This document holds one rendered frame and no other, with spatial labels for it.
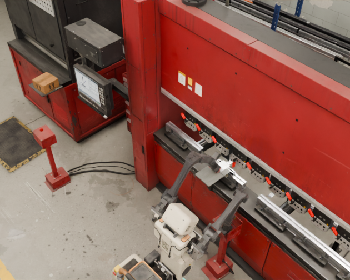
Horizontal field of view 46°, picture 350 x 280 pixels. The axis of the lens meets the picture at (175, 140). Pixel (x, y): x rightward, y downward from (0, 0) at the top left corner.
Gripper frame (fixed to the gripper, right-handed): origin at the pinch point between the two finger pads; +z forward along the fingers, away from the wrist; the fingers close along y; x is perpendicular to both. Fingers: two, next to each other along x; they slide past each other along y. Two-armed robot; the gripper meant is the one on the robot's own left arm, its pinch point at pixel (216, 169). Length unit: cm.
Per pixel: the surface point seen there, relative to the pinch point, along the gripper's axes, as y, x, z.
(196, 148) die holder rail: 33.8, -4.7, 8.4
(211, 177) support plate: -2.8, 8.3, -2.4
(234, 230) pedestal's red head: -45, 29, 10
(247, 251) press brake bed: -53, 35, 55
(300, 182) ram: -74, -27, -37
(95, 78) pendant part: 112, 13, -72
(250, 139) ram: -24, -30, -42
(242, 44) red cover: -4, -64, -109
